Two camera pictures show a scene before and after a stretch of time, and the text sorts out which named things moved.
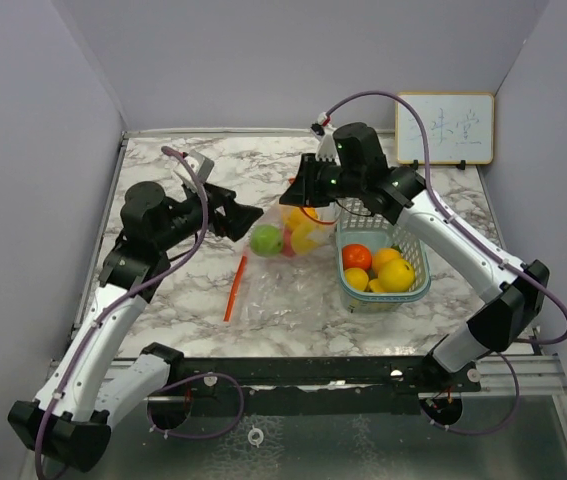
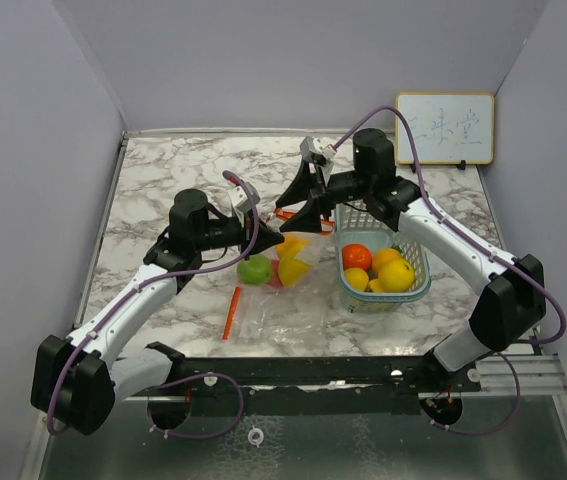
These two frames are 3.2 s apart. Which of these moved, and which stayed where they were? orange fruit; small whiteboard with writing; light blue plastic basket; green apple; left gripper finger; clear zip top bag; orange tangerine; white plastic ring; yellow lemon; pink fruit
Moved: green apple; left gripper finger; clear zip top bag; yellow lemon; pink fruit
Stayed: light blue plastic basket; small whiteboard with writing; orange fruit; orange tangerine; white plastic ring
